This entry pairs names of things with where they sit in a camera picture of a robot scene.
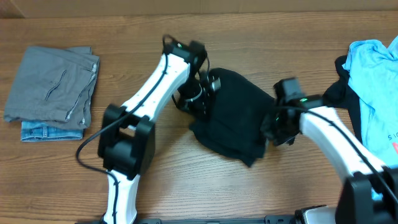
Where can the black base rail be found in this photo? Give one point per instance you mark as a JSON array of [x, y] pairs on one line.
[[217, 220]]

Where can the light blue shirt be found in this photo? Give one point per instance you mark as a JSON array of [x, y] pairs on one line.
[[373, 77]]

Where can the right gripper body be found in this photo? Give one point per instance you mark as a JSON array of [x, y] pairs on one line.
[[277, 131]]

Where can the black shorts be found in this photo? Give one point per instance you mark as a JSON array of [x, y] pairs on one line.
[[233, 129]]

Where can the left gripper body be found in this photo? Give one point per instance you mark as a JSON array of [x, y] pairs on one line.
[[194, 100]]

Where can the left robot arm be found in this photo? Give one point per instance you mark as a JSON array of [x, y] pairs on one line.
[[127, 145]]

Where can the black garment under shirt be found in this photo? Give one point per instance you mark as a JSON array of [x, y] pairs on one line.
[[341, 95]]

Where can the folded blue jeans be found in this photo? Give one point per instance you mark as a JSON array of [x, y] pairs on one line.
[[36, 131]]

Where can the folded grey shorts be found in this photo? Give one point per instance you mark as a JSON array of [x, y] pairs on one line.
[[54, 86]]

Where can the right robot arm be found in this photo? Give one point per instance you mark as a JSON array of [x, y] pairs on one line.
[[369, 192]]

